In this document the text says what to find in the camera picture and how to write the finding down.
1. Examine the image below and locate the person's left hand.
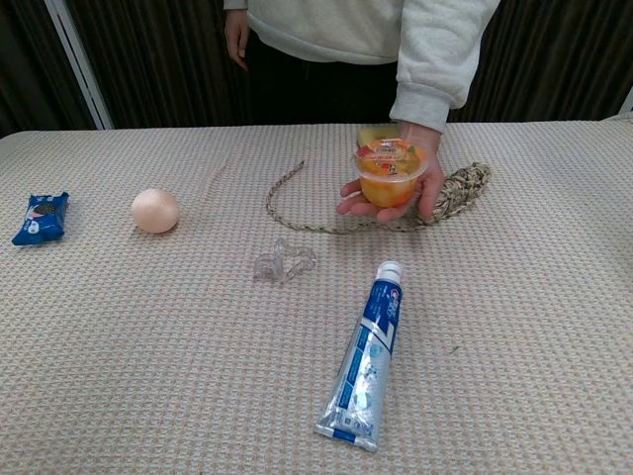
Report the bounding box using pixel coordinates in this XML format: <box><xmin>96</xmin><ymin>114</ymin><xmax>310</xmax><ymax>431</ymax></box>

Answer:
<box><xmin>335</xmin><ymin>121</ymin><xmax>447</xmax><ymax>224</ymax></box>

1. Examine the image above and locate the person's right hand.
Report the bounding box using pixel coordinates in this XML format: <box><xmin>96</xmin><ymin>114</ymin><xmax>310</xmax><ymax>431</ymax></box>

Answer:
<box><xmin>224</xmin><ymin>8</ymin><xmax>251</xmax><ymax>72</ymax></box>

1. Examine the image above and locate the orange fruit jelly cup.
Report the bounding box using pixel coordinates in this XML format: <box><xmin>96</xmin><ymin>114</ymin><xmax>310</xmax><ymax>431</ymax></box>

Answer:
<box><xmin>350</xmin><ymin>138</ymin><xmax>430</xmax><ymax>208</ymax></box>

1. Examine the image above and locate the person's left forearm white sleeve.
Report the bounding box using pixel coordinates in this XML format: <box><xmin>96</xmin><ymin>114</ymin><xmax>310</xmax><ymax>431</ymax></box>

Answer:
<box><xmin>389</xmin><ymin>0</ymin><xmax>501</xmax><ymax>134</ymax></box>

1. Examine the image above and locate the yellow sponge block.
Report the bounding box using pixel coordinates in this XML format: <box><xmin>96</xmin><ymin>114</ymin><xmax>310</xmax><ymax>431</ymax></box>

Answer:
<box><xmin>356</xmin><ymin>124</ymin><xmax>404</xmax><ymax>147</ymax></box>

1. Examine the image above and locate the person in grey sweatshirt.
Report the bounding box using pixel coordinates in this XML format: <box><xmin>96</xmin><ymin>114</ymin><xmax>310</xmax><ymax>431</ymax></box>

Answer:
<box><xmin>0</xmin><ymin>0</ymin><xmax>633</xmax><ymax>140</ymax></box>

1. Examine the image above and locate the clear plastic clip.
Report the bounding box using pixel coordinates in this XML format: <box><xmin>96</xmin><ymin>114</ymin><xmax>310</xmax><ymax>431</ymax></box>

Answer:
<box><xmin>252</xmin><ymin>237</ymin><xmax>317</xmax><ymax>285</ymax></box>

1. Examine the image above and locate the pale brown egg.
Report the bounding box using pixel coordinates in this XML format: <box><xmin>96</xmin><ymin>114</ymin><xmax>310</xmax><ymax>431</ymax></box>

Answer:
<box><xmin>131</xmin><ymin>187</ymin><xmax>181</xmax><ymax>234</ymax></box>

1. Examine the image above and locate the blue white toothpaste tube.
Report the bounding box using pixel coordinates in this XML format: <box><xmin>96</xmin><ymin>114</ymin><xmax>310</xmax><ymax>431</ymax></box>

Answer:
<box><xmin>313</xmin><ymin>260</ymin><xmax>405</xmax><ymax>454</ymax></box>

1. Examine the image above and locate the blue cookie packet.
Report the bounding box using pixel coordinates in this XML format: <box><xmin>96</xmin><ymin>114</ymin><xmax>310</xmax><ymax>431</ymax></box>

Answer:
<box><xmin>11</xmin><ymin>191</ymin><xmax>71</xmax><ymax>247</ymax></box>

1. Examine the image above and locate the beige woven tablecloth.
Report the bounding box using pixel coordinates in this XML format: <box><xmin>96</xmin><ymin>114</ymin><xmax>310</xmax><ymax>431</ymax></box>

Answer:
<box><xmin>0</xmin><ymin>118</ymin><xmax>633</xmax><ymax>475</ymax></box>

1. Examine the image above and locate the braided straw rope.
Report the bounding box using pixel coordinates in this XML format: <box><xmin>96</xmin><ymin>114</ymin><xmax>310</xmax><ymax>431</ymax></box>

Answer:
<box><xmin>265</xmin><ymin>158</ymin><xmax>493</xmax><ymax>236</ymax></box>

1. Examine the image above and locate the white metal frame pole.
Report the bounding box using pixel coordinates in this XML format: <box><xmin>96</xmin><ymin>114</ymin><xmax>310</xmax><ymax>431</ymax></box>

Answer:
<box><xmin>43</xmin><ymin>0</ymin><xmax>116</xmax><ymax>132</ymax></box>

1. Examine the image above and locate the white frame corner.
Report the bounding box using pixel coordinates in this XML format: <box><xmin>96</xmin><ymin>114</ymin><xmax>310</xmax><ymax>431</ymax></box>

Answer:
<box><xmin>599</xmin><ymin>90</ymin><xmax>633</xmax><ymax>125</ymax></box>

